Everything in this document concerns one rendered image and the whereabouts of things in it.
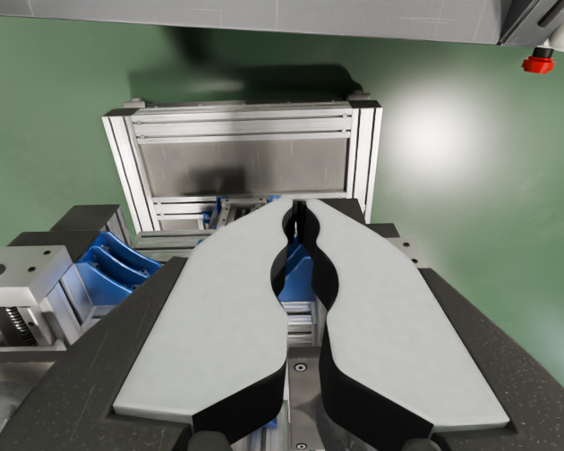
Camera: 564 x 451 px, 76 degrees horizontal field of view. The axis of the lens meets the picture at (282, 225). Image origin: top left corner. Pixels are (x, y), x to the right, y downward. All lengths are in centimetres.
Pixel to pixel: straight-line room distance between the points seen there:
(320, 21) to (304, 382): 41
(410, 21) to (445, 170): 122
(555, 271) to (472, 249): 44
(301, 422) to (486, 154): 128
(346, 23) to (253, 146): 85
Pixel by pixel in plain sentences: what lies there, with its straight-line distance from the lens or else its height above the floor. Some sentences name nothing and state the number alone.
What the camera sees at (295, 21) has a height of 95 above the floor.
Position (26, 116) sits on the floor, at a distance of 167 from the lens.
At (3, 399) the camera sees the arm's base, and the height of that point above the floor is 106.
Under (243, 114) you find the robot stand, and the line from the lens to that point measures 114.
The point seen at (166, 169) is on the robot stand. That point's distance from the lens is 128.
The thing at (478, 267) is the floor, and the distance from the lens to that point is 192.
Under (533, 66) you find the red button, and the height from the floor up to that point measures 81.
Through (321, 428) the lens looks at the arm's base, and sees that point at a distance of 54.
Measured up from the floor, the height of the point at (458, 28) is 95.
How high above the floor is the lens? 132
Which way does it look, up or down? 57 degrees down
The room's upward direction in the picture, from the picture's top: 179 degrees counter-clockwise
